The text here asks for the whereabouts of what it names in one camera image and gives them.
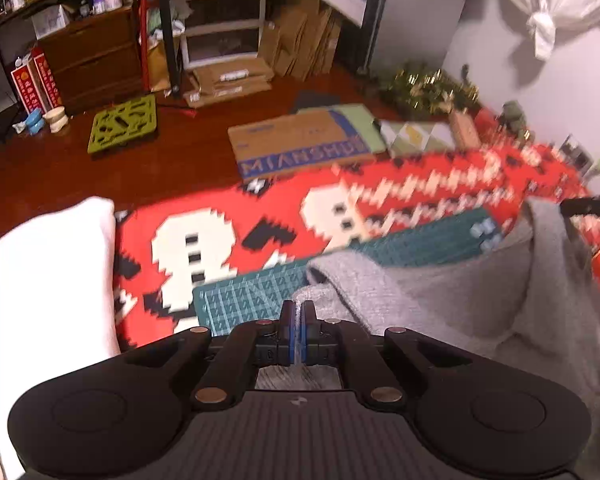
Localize grey polo shirt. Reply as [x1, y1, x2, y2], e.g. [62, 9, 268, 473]
[254, 196, 600, 480]

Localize green cutting mat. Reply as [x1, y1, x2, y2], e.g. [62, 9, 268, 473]
[194, 208, 504, 337]

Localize red patterned christmas tablecloth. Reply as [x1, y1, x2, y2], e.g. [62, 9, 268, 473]
[114, 145, 590, 350]

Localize beige patterned gift box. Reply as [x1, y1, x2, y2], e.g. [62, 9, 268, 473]
[449, 110, 481, 150]

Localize folded white towel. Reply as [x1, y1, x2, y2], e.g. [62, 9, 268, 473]
[0, 197, 120, 479]

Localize flat cardboard box mianshu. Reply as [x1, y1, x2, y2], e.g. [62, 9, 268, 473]
[227, 104, 385, 181]

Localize christmas garland with lights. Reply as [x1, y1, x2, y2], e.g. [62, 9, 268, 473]
[379, 62, 480, 119]

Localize silver refrigerator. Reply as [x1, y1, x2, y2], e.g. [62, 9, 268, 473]
[370, 0, 465, 73]

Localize green plastic crate lid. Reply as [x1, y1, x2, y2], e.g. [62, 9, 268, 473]
[87, 94, 157, 155]

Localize leaning cardboard sheets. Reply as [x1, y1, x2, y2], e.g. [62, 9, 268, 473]
[258, 0, 342, 80]

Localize dark wooden drawer cabinet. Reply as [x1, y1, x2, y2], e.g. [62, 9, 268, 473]
[38, 6, 143, 114]

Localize white drawer shelf unit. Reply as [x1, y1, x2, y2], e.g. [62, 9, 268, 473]
[181, 0, 266, 70]

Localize wall power outlet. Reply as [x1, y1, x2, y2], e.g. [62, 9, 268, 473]
[559, 134, 593, 176]

